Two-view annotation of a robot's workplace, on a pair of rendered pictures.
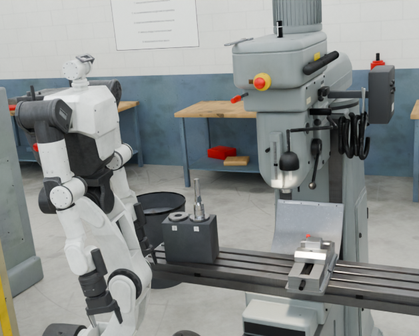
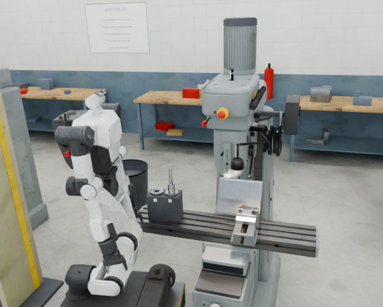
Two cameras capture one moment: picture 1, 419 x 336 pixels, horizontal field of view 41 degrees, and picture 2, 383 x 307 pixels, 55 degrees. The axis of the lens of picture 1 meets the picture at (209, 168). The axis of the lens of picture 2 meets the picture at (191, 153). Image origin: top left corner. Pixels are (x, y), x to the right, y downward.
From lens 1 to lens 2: 33 cm
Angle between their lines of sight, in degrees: 9
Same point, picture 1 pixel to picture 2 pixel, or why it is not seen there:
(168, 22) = (128, 35)
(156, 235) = not seen: hidden behind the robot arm
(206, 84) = (154, 78)
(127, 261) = (128, 227)
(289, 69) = (241, 105)
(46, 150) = (78, 161)
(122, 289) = (125, 246)
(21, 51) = (19, 50)
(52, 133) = (82, 149)
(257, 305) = (210, 250)
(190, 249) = (165, 213)
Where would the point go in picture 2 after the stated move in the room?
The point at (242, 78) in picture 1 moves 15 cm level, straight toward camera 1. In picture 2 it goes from (209, 109) to (212, 117)
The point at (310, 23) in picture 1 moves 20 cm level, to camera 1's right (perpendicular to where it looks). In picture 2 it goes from (249, 68) to (281, 66)
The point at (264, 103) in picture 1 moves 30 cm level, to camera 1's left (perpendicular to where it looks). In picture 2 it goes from (221, 124) to (167, 128)
